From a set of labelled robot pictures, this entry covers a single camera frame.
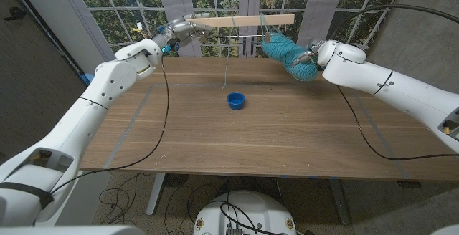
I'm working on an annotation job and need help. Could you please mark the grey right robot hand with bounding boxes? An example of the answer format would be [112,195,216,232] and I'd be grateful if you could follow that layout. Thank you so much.
[289,38,326,67]

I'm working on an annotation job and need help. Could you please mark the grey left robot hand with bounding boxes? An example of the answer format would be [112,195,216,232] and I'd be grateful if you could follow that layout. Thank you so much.
[152,11,214,54]

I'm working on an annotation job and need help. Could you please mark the teal yarn skein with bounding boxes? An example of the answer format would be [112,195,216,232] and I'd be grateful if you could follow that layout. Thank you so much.
[221,14,320,90]

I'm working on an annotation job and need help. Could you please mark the wooden strip with metal clips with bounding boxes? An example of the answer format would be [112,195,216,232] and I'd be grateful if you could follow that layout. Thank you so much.
[186,13,295,48]

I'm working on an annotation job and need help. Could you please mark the small blue bowl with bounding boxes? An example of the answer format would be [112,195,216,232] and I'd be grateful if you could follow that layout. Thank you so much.
[226,91,247,111]

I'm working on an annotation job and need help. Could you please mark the printed window backdrop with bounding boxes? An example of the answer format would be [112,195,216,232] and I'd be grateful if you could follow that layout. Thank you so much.
[70,0,406,67]

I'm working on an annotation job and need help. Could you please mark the grey table leg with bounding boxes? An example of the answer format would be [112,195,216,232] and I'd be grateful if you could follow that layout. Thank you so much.
[329,179,351,225]

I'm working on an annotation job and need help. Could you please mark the white table leg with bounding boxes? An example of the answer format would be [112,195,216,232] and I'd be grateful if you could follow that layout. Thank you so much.
[146,173,166,216]

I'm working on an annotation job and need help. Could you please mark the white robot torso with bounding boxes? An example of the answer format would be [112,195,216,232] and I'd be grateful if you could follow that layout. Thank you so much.
[192,190,298,235]

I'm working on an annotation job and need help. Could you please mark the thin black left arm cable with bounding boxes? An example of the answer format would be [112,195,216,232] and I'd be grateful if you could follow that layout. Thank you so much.
[49,54,171,195]

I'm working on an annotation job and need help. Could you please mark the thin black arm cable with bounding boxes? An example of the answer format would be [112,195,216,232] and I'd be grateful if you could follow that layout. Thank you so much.
[336,84,459,161]
[49,54,171,195]

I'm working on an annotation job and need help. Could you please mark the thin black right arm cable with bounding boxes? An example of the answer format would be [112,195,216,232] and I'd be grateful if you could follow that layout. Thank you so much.
[336,84,459,161]

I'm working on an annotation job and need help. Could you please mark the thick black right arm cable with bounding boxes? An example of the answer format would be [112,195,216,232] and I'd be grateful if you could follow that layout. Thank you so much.
[353,4,459,25]

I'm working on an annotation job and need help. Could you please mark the tangled black floor cables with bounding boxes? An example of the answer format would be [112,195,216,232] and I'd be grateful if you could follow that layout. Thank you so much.
[96,172,230,235]

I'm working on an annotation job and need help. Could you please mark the black cable on torso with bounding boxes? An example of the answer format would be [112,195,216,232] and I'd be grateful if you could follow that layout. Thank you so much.
[219,199,284,235]

